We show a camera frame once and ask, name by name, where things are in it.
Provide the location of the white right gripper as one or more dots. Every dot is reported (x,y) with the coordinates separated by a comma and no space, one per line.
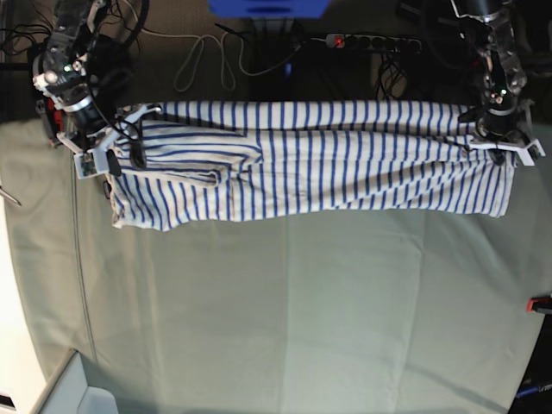
(94,154)

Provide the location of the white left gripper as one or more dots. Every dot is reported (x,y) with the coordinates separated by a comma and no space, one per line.
(504,131)

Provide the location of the blue white striped t-shirt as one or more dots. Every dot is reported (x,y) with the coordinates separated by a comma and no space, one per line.
(240,162)

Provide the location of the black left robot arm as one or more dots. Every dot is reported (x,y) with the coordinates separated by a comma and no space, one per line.
(503,77)

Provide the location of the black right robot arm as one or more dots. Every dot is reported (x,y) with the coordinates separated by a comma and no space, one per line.
(80,73)

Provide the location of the red black left clamp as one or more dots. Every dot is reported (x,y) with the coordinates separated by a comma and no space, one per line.
(52,119)

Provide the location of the red black clamp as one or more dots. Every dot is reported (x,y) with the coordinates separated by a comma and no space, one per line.
(52,119)
(541,305)

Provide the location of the red black right clamp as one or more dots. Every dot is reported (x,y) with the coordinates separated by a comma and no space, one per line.
(541,305)

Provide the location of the green table cloth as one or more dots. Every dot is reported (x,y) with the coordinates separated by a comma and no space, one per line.
(335,312)

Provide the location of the blue box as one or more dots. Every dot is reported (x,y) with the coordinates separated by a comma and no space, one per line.
(268,8)

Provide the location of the black power strip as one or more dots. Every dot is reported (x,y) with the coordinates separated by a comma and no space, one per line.
(374,43)

